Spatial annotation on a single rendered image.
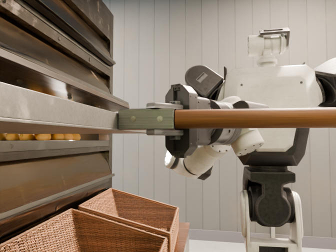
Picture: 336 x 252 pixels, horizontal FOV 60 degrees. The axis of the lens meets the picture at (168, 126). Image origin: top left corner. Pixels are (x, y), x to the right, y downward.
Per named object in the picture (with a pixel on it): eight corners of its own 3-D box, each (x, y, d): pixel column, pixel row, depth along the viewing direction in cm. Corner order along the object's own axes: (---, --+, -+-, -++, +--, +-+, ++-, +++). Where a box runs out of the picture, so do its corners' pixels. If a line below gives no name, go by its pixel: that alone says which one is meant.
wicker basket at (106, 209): (74, 261, 144) (75, 205, 146) (109, 227, 200) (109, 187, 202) (172, 266, 139) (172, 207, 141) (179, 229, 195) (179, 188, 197)
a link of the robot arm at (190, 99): (198, 80, 47) (236, 89, 55) (156, 87, 53) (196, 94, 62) (198, 159, 46) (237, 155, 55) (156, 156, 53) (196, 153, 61)
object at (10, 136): (-59, 140, 158) (-59, 130, 158) (2, 140, 205) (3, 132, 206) (46, 140, 150) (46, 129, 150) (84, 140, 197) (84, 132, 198)
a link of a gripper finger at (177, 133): (157, 129, 44) (184, 130, 48) (143, 129, 46) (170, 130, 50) (157, 139, 44) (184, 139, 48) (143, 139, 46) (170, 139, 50)
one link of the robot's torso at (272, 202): (241, 206, 114) (240, 161, 115) (275, 207, 113) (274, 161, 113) (251, 229, 87) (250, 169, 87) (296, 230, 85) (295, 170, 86)
